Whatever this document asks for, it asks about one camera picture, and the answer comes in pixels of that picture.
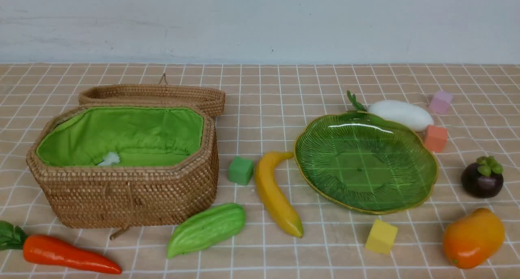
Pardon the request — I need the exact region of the yellow foam cube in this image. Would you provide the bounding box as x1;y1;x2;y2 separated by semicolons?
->
364;219;398;254

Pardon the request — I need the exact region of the orange toy mango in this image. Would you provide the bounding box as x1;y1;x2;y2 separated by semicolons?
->
442;208;505;269

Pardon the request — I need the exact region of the green toy bitter gourd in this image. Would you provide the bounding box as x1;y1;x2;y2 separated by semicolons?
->
167;203;246;259

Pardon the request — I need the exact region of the orange toy carrot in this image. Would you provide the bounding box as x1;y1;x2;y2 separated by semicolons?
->
0;221;122;275

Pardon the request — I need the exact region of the orange foam cube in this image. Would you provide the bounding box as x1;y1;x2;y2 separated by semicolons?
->
423;125;448;153

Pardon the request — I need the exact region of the woven wicker basket green lining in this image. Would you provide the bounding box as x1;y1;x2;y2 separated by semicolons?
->
26;104;219;229

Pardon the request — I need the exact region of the purple toy mangosteen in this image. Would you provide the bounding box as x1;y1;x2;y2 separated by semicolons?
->
461;156;504;198

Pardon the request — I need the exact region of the white toy radish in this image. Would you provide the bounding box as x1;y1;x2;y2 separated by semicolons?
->
347;91;434;132

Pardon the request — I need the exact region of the woven wicker basket lid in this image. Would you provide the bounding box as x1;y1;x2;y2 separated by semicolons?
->
78;74;226;118

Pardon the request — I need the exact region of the pink foam cube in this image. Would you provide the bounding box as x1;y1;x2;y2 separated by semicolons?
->
429;90;453;114

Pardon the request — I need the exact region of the yellow toy banana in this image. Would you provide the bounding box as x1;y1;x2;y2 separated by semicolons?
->
255;151;304;238

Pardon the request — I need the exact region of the green foam cube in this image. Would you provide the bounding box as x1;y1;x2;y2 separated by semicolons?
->
227;156;254;186

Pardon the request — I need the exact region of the green glass leaf plate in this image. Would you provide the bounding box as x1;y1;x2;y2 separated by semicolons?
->
294;111;439;215

